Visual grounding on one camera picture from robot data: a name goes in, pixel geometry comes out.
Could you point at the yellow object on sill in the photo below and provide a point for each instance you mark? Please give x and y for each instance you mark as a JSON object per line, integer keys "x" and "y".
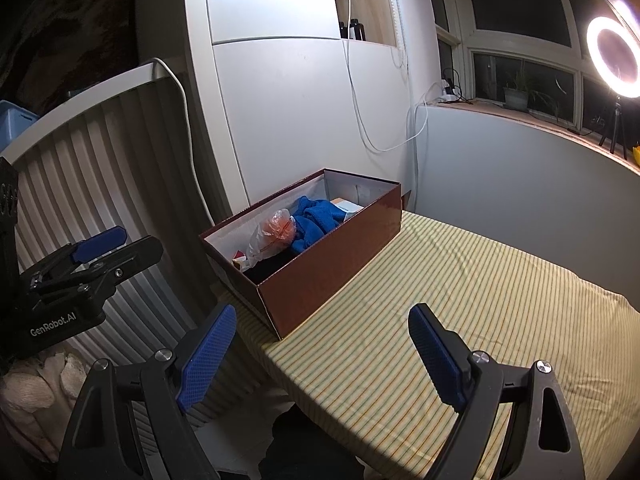
{"x": 636, "y": 154}

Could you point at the red cardboard box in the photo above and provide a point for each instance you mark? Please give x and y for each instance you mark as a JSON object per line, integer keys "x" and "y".
{"x": 294, "y": 293}

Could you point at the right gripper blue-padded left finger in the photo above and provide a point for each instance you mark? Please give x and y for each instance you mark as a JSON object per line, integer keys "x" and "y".
{"x": 101, "y": 439}

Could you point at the ring light tripod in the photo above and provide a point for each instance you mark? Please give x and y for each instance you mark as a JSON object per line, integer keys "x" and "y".
{"x": 616, "y": 129}

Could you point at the blue towel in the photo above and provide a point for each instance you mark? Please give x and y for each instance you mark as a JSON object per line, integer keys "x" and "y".
{"x": 314, "y": 219}

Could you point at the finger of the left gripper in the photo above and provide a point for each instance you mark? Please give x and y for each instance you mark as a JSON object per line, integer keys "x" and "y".
{"x": 58, "y": 272}
{"x": 99, "y": 245}

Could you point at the striped bed sheet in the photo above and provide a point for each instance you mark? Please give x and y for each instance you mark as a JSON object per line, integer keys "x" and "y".
{"x": 353, "y": 369}

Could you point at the white radiator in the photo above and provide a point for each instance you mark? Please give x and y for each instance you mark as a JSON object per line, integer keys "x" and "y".
{"x": 117, "y": 154}

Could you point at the blue plastic bin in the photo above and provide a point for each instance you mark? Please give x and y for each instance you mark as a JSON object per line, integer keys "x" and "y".
{"x": 14, "y": 120}

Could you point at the black sock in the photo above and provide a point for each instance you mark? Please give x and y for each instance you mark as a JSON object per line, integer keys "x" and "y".
{"x": 262, "y": 270}

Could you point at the white wardrobe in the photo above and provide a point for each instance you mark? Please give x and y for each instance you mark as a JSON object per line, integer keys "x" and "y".
{"x": 278, "y": 89}

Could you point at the left white gloved hand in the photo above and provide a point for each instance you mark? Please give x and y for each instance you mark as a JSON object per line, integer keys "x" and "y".
{"x": 38, "y": 396}

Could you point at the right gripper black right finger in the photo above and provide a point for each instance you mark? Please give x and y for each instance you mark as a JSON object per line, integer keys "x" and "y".
{"x": 541, "y": 439}

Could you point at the potted plant on sill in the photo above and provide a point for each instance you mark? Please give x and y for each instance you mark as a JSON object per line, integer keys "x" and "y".
{"x": 524, "y": 90}

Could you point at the pink plastic bag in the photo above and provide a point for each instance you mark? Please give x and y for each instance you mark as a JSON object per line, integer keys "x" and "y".
{"x": 270, "y": 237}

